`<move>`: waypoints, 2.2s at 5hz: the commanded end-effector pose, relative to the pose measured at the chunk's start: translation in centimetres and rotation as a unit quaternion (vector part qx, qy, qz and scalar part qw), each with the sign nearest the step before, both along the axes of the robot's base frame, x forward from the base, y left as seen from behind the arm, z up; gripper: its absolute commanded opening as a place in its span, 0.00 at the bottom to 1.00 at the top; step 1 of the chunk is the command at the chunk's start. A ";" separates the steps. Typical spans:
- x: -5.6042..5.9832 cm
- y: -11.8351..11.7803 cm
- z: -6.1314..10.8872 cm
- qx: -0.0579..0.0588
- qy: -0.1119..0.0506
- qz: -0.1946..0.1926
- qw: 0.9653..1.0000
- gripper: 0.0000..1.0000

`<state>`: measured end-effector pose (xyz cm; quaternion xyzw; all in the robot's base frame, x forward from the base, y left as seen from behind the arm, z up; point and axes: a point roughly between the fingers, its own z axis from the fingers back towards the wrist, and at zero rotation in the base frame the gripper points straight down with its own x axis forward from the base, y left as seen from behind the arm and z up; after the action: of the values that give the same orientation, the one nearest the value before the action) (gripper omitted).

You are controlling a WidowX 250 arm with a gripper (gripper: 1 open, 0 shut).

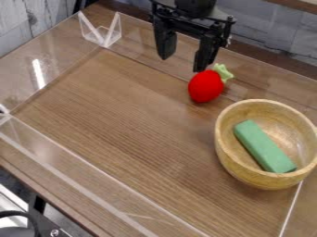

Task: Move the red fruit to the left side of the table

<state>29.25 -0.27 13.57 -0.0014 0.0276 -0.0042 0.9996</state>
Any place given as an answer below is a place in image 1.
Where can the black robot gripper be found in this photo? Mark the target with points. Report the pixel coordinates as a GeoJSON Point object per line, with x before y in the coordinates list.
{"type": "Point", "coordinates": [197, 18]}

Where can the red plush strawberry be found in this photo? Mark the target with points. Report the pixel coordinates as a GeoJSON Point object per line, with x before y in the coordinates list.
{"type": "Point", "coordinates": [208, 83]}

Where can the light wooden bowl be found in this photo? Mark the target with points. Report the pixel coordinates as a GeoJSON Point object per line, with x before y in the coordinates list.
{"type": "Point", "coordinates": [292, 131]}

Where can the green rectangular block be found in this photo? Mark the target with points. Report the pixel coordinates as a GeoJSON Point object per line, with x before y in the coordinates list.
{"type": "Point", "coordinates": [271, 157]}

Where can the clear acrylic tray enclosure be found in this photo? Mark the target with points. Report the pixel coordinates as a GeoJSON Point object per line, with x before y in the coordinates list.
{"type": "Point", "coordinates": [102, 134]}

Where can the black table leg frame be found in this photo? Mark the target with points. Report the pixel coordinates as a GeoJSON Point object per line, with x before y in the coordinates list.
{"type": "Point", "coordinates": [49, 228]}

